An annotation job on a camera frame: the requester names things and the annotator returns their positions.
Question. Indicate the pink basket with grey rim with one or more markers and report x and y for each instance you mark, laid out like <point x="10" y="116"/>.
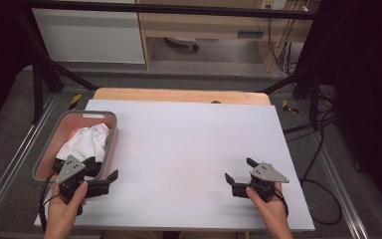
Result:
<point x="68" y="127"/>

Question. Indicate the person's left hand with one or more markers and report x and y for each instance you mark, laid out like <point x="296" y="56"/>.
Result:
<point x="63" y="214"/>

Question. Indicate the person's right hand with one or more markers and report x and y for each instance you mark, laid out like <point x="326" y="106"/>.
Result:
<point x="272" y="212"/>

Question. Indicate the black metal frame bar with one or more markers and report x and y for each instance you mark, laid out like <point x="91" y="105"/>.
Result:
<point x="179" y="10"/>

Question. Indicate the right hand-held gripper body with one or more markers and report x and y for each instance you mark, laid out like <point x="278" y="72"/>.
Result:
<point x="266" y="174"/>

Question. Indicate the light wooden desk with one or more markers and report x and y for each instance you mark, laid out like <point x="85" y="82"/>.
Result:
<point x="212" y="26"/>

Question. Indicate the white cabinet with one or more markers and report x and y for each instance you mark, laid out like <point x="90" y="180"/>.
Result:
<point x="86" y="36"/>

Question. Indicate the white table board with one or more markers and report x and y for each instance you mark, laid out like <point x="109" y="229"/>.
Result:
<point x="182" y="146"/>

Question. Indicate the white chair base with caster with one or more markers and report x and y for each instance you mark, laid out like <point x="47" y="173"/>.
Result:
<point x="182" y="41"/>

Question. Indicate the white garment with black waistband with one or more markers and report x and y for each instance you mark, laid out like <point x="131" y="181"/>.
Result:
<point x="86" y="142"/>

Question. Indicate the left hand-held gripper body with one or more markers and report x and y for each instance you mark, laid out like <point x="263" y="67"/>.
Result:
<point x="70" y="169"/>

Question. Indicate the white power strip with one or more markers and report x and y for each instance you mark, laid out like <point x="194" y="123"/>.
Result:
<point x="273" y="4"/>

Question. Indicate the black metal frame stand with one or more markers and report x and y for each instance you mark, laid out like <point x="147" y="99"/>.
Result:
<point x="38" y="89"/>
<point x="315" y="96"/>

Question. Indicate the aluminium floor rail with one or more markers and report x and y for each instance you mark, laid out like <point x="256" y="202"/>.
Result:
<point x="13" y="159"/>
<point x="338" y="186"/>

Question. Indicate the yellow black tape strip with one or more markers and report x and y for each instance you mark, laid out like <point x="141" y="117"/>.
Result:
<point x="75" y="101"/>
<point x="288" y="107"/>

